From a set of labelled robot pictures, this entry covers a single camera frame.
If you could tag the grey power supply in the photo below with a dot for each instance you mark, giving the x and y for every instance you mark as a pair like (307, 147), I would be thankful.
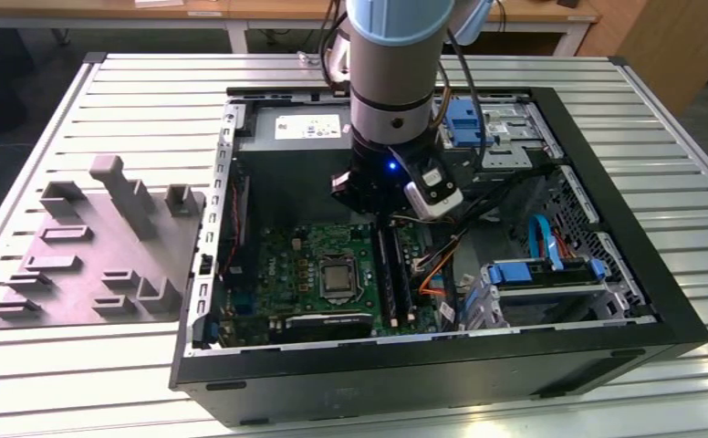
(293, 182)

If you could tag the black graphics card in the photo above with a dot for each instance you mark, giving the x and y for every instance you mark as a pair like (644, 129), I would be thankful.
(329, 325)

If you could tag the silver metal drive cage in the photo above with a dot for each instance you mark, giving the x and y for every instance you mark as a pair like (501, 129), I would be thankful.
(512, 155)

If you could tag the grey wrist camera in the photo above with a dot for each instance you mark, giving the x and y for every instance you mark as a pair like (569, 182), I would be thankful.
(436, 203)

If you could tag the blue board connector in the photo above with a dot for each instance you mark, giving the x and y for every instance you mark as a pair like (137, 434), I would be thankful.
(245, 305)

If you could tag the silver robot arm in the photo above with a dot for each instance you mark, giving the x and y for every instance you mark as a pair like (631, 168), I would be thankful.
(391, 68)

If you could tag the hard disk in blue carrier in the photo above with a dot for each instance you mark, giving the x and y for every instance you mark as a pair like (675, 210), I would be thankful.
(512, 273)

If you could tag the green motherboard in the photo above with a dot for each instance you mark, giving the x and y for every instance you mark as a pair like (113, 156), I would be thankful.
(287, 255)

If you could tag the wooden desk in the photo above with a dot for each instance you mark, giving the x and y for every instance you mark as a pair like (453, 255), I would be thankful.
(86, 13)

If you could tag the grey parts rack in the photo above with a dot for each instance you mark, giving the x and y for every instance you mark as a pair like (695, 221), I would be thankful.
(122, 255)

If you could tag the CPU socket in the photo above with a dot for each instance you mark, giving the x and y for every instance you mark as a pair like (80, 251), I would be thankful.
(360, 274)

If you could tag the wooden cabinet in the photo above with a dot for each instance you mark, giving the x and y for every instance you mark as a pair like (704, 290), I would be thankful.
(664, 45)

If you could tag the black PC case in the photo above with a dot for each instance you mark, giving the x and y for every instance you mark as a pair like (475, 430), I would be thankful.
(391, 388)

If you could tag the silver CPU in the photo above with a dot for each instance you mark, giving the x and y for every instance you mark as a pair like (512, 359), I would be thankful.
(337, 277)

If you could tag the metal disk bay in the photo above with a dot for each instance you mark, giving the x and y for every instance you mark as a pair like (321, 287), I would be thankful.
(573, 289)

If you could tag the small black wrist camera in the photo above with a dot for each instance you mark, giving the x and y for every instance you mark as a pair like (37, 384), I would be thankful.
(343, 187)

